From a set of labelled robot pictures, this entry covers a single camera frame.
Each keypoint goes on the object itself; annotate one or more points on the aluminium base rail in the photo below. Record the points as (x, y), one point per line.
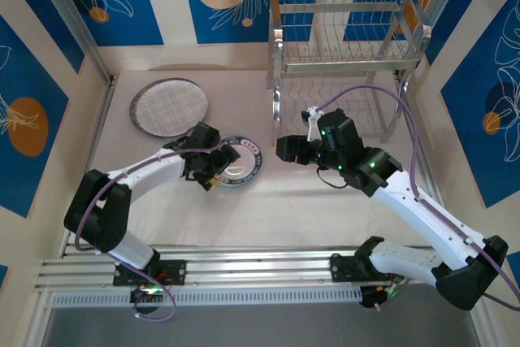
(252, 265)

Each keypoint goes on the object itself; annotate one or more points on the white blue grid plate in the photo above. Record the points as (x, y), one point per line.
(170, 105)

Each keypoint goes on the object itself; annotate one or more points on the black controller board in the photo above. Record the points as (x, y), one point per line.
(140, 296)
(369, 296)

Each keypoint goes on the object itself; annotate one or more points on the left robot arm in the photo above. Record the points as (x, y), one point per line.
(150, 170)

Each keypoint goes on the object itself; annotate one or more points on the green rim white plate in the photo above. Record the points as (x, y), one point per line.
(248, 176)

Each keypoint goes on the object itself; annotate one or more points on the speckled stoneware plate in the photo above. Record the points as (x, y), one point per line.
(133, 111)

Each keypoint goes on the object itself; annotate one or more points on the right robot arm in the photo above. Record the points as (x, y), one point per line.
(426, 217)

